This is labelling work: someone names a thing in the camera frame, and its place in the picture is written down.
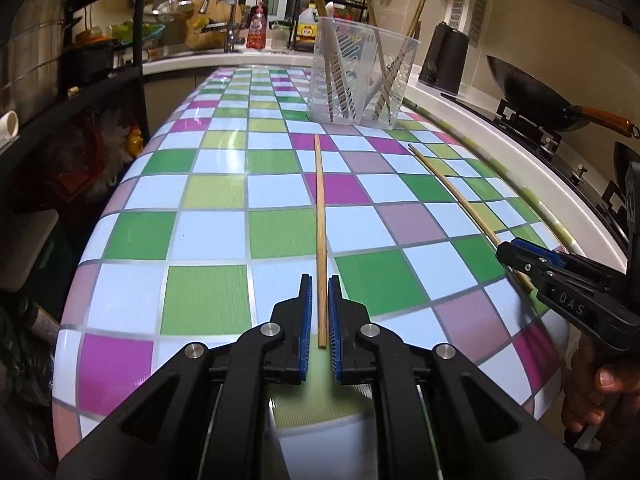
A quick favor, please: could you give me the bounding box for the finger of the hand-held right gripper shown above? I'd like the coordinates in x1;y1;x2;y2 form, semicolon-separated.
511;237;582;268
496;240;552;282

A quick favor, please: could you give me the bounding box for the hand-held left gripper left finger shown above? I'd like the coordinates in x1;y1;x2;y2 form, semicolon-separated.
55;274;314;480

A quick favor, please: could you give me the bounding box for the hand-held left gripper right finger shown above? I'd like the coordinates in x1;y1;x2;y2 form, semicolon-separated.
327;275;586;480

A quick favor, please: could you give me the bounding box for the clear plastic utensil holder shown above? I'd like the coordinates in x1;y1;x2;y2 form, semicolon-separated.
306;16;422;131

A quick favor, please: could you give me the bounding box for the bundle of wooden chopsticks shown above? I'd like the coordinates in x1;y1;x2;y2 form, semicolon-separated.
372;0;427;117

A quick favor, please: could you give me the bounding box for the person's right hand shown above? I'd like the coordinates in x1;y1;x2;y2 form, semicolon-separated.
561;344;640;438

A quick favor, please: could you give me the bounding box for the black gas stove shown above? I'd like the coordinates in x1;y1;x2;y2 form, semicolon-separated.
440;92;640;261

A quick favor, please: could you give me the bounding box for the small black wok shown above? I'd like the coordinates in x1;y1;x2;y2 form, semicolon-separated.
614;141;640;181

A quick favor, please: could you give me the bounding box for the black electric kettle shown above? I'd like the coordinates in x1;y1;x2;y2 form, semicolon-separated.
419;21;470;96

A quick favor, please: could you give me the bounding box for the dark glass bottle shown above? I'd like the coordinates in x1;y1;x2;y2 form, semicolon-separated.
25;302;61;343

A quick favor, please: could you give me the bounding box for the yellow tea box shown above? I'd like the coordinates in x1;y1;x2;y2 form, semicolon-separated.
295;4;321;51

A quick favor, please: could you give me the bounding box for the red dish soap bottle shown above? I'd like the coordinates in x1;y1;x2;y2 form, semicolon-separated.
246;2;267;51

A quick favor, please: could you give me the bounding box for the steel kitchen faucet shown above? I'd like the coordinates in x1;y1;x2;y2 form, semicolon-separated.
199;0;246;53

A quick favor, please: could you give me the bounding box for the green dish basket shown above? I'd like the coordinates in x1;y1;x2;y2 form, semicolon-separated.
112;20;166;43

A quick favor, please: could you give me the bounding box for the black pot orange rim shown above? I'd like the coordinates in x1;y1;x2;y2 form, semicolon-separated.
65;40;117;86

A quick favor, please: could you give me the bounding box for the black shelf rack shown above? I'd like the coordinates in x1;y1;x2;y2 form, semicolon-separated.
0;0;151;291

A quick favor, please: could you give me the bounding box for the white paper roll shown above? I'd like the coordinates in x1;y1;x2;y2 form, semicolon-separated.
0;111;20;148

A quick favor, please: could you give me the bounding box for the large steel pot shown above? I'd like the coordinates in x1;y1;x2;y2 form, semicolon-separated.
0;0;71;106

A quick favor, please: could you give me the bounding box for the black wok orange handle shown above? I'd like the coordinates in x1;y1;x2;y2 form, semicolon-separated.
486;55;640;138

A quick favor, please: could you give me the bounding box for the wide wall vent grille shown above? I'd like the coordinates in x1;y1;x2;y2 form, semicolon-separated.
470;0;488;43

